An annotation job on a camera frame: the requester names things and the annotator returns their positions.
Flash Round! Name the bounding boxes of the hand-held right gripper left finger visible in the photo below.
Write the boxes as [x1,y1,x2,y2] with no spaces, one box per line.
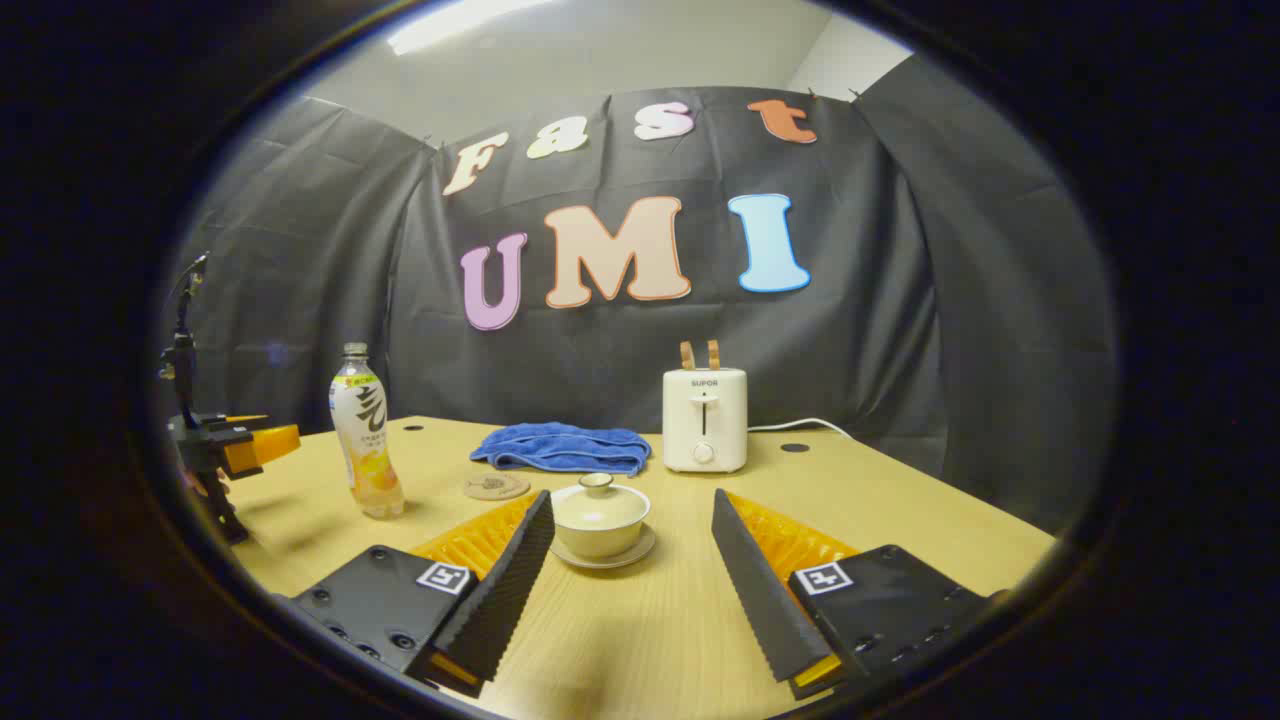
[285,488,557,699]

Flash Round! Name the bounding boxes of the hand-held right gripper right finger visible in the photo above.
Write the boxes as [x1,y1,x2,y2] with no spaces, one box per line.
[710,488,1006,701]

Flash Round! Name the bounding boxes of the clear plastic water bottle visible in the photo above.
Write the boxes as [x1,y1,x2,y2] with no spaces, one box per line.
[329,343,406,520]

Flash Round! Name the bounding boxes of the round brown coaster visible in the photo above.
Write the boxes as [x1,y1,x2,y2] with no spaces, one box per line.
[463,472,532,502]

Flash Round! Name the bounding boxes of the cream ceramic teacup lid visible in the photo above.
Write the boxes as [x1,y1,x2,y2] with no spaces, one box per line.
[551,472,651,531]

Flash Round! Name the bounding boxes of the cream ceramic saucer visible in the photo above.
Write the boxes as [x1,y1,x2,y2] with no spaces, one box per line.
[549,525,657,571]

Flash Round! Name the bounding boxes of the blue towel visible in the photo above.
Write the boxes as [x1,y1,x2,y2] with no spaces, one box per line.
[470,422,653,477]

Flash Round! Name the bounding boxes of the cream toaster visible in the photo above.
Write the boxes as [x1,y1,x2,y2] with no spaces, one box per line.
[662,367,749,474]

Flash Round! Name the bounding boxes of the black backdrop cloth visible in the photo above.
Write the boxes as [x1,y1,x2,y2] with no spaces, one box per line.
[160,85,1116,536]

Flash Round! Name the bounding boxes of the white toaster power cable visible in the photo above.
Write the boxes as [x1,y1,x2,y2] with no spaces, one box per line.
[747,417,853,441]

